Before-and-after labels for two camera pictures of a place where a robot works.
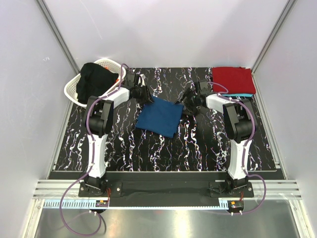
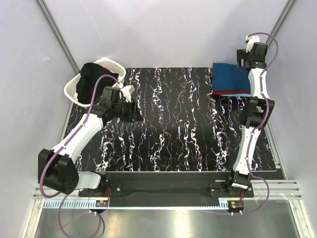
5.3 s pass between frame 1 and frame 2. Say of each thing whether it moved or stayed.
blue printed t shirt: moved
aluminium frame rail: stayed
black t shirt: stayed
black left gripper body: moved
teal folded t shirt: stayed
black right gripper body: moved
